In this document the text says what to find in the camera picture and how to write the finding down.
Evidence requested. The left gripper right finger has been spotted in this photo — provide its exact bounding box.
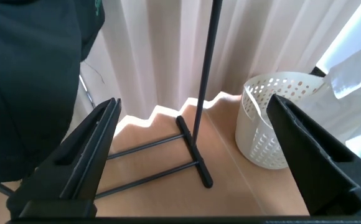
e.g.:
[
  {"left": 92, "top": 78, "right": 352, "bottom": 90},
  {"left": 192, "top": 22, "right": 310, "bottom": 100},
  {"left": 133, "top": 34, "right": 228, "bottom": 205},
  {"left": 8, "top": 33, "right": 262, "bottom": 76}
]
[{"left": 265, "top": 93, "right": 361, "bottom": 217}]

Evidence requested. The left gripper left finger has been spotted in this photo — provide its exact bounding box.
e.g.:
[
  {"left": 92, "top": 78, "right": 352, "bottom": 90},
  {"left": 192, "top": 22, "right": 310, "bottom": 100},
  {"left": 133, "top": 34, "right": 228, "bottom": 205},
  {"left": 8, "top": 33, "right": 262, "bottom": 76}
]
[{"left": 6, "top": 97, "right": 123, "bottom": 219}]

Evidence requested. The white laundry basket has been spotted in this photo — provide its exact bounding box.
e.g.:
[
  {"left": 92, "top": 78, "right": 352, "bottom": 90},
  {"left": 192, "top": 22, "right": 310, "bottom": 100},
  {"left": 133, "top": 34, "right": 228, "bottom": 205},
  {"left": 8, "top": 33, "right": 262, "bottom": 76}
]
[{"left": 235, "top": 72, "right": 326, "bottom": 170}]

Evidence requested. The black clothes rack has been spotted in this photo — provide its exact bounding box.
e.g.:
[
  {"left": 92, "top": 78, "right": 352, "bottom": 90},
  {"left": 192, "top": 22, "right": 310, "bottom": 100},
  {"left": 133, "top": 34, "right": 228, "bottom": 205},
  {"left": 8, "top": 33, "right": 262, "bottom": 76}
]
[{"left": 0, "top": 0, "right": 223, "bottom": 200}]

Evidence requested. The beige curtain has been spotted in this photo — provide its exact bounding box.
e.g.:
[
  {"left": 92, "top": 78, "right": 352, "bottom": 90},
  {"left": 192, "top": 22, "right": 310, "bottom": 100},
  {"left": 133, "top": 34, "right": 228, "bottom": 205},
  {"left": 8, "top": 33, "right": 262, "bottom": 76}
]
[{"left": 65, "top": 0, "right": 361, "bottom": 121}]

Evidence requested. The black garment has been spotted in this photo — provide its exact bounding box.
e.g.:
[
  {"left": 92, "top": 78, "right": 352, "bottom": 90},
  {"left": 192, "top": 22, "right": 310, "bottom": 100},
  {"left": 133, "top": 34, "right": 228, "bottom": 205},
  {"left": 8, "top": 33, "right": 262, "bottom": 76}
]
[{"left": 0, "top": 0, "right": 106, "bottom": 184}]

